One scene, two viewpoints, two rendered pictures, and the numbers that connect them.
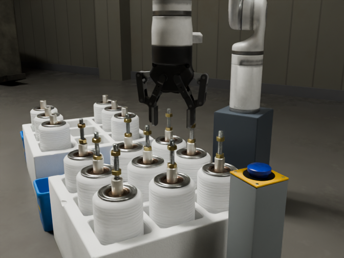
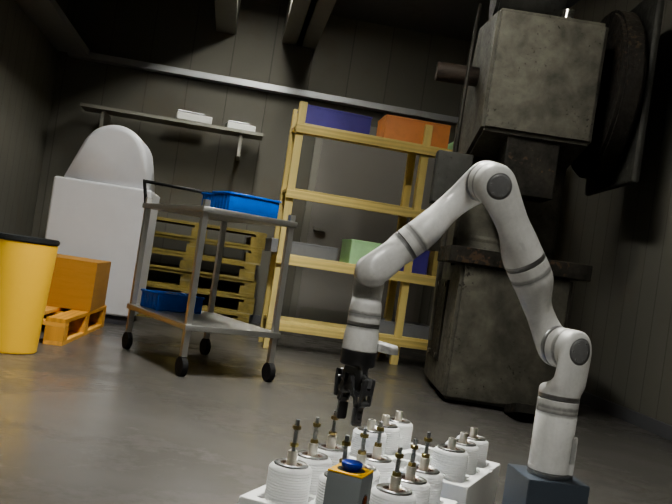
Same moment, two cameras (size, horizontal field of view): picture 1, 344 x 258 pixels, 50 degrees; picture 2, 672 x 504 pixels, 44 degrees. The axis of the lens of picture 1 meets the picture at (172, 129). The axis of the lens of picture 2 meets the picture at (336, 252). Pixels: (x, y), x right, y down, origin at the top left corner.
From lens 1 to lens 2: 1.39 m
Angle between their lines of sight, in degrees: 52
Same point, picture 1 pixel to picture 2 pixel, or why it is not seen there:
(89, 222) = not seen: hidden behind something
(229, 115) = (514, 470)
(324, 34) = not seen: outside the picture
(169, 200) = (321, 486)
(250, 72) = (543, 421)
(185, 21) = (359, 331)
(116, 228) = (271, 487)
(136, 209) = (290, 478)
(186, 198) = not seen: hidden behind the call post
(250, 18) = (551, 352)
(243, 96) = (534, 450)
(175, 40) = (349, 344)
